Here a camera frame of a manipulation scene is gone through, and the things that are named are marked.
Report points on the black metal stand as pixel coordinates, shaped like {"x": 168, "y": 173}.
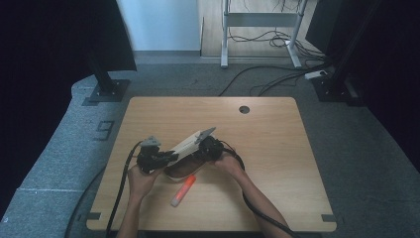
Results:
{"x": 336, "y": 82}
{"x": 107, "y": 82}

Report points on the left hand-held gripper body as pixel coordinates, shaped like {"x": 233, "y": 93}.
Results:
{"x": 148, "y": 155}

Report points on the white desk frame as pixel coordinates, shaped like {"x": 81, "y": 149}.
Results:
{"x": 261, "y": 20}

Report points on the person's left hand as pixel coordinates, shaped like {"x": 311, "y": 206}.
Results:
{"x": 142, "y": 183}

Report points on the orange highlighter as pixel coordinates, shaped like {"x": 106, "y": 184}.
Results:
{"x": 183, "y": 191}

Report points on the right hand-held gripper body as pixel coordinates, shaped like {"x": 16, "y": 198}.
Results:
{"x": 211, "y": 148}

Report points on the white power strip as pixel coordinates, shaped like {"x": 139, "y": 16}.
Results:
{"x": 315, "y": 74}

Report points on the person's right hand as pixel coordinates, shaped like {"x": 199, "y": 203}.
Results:
{"x": 229, "y": 165}

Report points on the dark curtain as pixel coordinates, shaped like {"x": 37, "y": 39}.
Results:
{"x": 49, "y": 49}
{"x": 389, "y": 66}

